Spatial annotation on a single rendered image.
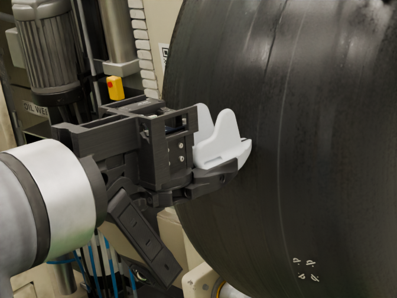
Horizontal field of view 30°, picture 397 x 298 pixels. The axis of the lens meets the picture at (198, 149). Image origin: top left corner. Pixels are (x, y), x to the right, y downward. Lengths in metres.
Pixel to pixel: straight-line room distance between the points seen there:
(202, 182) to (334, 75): 0.16
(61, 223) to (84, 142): 0.07
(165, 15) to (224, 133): 0.43
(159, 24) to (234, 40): 0.35
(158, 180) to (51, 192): 0.11
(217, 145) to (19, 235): 0.22
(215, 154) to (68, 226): 0.18
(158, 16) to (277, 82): 0.41
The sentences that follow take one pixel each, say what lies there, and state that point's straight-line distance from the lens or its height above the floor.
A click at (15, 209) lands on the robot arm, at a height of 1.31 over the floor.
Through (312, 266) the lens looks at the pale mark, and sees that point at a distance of 0.75.
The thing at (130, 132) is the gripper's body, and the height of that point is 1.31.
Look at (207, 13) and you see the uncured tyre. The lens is 0.79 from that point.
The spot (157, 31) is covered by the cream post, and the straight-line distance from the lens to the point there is 1.10.
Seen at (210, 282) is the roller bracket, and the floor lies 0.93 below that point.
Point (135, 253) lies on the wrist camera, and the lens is 0.64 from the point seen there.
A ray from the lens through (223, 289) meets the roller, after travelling 1.10.
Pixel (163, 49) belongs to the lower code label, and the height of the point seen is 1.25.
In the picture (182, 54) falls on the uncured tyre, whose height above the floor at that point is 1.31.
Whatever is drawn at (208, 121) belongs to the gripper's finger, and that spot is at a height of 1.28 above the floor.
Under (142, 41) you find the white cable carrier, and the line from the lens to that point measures 1.15.
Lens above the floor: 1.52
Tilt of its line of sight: 22 degrees down
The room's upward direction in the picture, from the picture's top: 9 degrees counter-clockwise
